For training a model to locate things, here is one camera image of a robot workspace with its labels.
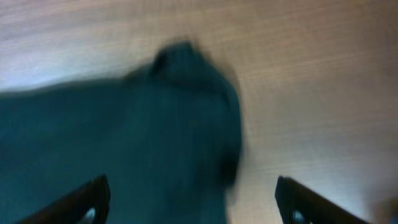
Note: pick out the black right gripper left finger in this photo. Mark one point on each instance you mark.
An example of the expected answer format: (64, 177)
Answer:
(88, 203)

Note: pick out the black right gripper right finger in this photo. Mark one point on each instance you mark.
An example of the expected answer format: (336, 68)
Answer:
(298, 204)

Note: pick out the black polo shirt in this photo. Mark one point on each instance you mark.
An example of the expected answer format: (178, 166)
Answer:
(167, 136)

